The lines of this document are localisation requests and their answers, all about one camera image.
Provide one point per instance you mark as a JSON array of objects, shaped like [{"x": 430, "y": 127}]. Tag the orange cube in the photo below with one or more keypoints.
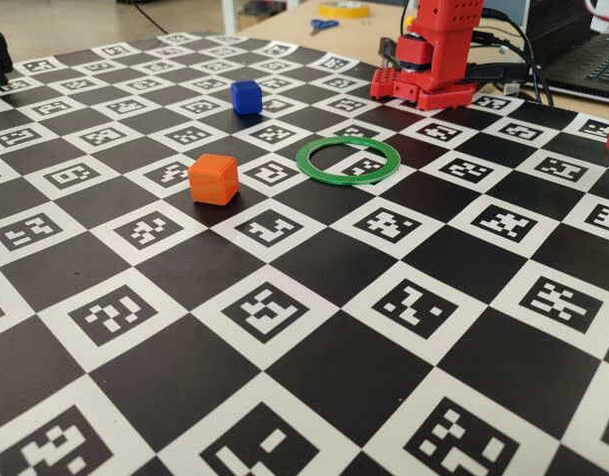
[{"x": 212, "y": 178}]

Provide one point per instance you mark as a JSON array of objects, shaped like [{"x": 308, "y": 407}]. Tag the blue cube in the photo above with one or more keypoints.
[{"x": 246, "y": 96}]

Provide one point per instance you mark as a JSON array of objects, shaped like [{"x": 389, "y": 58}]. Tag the red robot arm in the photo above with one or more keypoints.
[{"x": 448, "y": 39}]

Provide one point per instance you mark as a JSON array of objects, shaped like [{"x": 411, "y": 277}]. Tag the white post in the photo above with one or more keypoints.
[{"x": 230, "y": 15}]

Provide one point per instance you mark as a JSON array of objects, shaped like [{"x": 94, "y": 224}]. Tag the black white marker checkerboard mat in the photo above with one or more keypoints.
[{"x": 304, "y": 347}]

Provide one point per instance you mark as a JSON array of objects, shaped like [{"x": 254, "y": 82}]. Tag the black laptop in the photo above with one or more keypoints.
[{"x": 572, "y": 59}]

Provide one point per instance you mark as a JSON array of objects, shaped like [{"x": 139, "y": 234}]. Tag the yellow tape roll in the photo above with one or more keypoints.
[{"x": 344, "y": 15}]

